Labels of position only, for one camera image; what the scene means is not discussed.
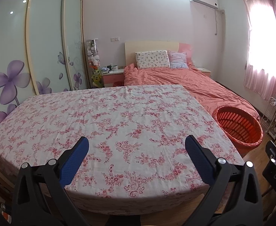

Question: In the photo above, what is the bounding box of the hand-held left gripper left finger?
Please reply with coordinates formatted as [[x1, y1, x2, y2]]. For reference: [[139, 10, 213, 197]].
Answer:
[[12, 137, 90, 226]]

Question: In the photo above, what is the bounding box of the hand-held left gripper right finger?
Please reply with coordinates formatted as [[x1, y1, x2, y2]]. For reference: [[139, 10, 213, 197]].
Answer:
[[185, 135, 263, 226]]

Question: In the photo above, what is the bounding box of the clear plush toy display case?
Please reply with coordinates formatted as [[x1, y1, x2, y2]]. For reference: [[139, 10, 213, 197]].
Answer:
[[85, 39, 103, 89]]

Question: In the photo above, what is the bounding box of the orange plastic basket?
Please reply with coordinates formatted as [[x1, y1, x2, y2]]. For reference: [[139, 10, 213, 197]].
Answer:
[[212, 106, 263, 156]]

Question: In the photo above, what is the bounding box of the green plush toy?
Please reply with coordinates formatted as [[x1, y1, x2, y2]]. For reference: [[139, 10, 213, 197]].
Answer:
[[92, 69, 103, 87]]

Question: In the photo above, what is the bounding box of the pink and white nightstand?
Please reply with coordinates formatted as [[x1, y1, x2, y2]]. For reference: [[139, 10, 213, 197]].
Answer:
[[195, 67, 211, 77], [101, 69, 125, 88]]

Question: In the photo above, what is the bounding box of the white plush toy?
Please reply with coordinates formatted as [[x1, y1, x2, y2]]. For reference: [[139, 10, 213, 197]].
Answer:
[[87, 48, 100, 66]]

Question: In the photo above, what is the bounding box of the pink floral tablecloth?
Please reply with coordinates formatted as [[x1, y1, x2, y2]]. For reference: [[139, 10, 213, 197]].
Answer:
[[0, 85, 245, 216]]

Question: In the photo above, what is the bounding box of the white wire rack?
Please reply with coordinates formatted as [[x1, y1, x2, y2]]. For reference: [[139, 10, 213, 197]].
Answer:
[[261, 96, 276, 134]]

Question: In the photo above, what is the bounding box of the pink striped pillow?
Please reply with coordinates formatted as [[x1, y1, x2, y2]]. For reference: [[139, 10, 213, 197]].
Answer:
[[168, 50, 189, 69]]

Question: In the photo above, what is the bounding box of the floral print pillow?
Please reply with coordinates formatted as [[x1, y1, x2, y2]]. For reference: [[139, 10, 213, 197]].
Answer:
[[135, 50, 171, 70]]

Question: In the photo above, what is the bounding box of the beige and pink headboard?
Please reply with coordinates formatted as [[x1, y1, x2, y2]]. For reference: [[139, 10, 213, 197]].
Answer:
[[124, 41, 192, 67]]

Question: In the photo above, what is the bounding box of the white air conditioner pipe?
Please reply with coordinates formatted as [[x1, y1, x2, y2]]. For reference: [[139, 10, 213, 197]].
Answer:
[[214, 9, 225, 36]]

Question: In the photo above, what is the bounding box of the pink curtain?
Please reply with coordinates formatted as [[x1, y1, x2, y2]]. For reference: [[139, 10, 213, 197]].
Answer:
[[243, 0, 276, 102]]

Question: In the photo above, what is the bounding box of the wardrobe with purple flower doors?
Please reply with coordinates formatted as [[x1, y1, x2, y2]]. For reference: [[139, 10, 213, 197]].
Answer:
[[0, 0, 90, 125]]

